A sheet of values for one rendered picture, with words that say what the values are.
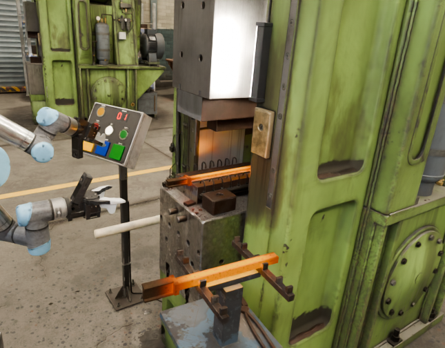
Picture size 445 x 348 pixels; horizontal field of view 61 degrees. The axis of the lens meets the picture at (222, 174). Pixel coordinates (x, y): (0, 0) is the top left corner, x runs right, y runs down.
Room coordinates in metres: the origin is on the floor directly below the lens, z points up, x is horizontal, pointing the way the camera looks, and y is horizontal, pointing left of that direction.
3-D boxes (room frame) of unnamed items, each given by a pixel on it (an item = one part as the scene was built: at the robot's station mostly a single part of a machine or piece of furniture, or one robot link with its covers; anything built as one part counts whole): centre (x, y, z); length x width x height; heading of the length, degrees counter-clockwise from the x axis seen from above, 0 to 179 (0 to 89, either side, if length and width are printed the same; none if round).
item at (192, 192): (1.65, -0.02, 0.96); 0.42 x 0.20 x 0.09; 126
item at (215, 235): (1.61, -0.06, 0.69); 0.56 x 0.38 x 0.45; 126
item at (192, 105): (1.65, -0.02, 1.32); 0.42 x 0.20 x 0.10; 126
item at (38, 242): (1.16, 0.65, 0.88); 0.11 x 0.08 x 0.11; 76
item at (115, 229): (1.75, 0.43, 0.62); 0.44 x 0.05 x 0.05; 126
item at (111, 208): (1.25, 0.40, 0.97); 0.09 x 0.03 x 0.06; 90
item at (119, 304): (1.94, 0.55, 0.05); 0.22 x 0.22 x 0.09; 36
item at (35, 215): (1.15, 0.63, 0.97); 0.11 x 0.08 x 0.09; 126
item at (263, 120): (1.35, -0.13, 1.27); 0.09 x 0.02 x 0.17; 36
